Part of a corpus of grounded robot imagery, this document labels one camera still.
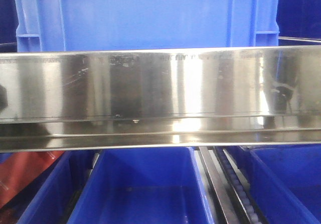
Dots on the upper left dark blue bin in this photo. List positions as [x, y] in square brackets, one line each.
[9, 21]

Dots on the upper shelf metal rail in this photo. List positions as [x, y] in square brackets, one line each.
[297, 41]

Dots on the large light blue crate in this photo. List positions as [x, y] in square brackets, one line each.
[89, 25]

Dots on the lower right blue bin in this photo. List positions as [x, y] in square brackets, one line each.
[285, 183]

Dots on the lower left blue bin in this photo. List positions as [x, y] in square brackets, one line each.
[48, 199]

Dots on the lower metal divider rail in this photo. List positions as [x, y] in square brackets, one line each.
[224, 210]

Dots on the dark blue bin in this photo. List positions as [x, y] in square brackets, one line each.
[299, 18]
[9, 21]

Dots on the roller track strip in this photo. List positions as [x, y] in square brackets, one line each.
[240, 198]

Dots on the stainless steel shelf front rail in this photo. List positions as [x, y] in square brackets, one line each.
[160, 98]

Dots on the red packet in bin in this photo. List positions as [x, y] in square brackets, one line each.
[21, 168]

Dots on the lower middle blue bin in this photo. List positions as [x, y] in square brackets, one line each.
[144, 185]

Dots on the upper right dark blue bin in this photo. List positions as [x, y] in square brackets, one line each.
[299, 18]

